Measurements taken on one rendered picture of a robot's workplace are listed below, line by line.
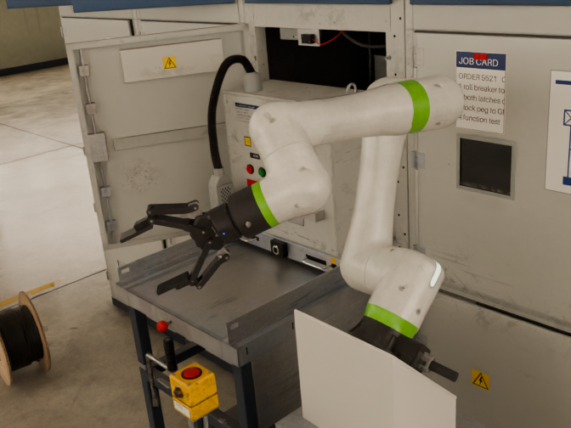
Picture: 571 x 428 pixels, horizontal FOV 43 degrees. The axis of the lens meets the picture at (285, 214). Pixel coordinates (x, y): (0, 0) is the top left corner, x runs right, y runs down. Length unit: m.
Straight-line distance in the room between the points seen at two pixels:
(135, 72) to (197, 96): 0.24
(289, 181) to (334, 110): 0.20
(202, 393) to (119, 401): 1.63
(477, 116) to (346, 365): 0.78
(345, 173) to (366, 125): 0.67
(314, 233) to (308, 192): 0.93
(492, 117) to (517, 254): 0.38
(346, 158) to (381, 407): 0.84
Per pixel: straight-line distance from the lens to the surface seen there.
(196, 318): 2.10
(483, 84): 1.96
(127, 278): 2.38
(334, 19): 2.29
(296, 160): 1.33
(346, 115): 1.46
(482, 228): 2.08
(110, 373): 3.57
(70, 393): 3.50
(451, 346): 2.32
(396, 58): 2.15
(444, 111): 1.62
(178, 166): 2.65
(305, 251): 2.29
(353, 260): 1.75
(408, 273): 1.63
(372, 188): 1.75
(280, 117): 1.37
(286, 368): 2.12
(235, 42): 2.61
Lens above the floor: 1.85
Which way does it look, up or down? 21 degrees down
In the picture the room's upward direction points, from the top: 5 degrees counter-clockwise
